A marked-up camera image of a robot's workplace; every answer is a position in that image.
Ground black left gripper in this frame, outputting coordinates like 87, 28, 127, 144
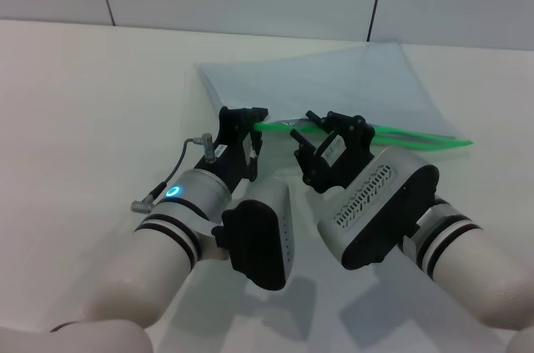
195, 105, 270, 194

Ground translucent green-zip document bag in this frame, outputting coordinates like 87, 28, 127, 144
194, 40, 475, 150

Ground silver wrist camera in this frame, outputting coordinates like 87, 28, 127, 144
210, 181, 291, 292
316, 146, 441, 271

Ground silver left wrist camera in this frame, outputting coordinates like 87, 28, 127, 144
210, 181, 291, 292

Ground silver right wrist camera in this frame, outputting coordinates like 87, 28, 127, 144
316, 146, 441, 271

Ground left arm grey plug cable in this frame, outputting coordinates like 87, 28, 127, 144
131, 132, 214, 213

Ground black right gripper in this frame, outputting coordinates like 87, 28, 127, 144
290, 109, 376, 195

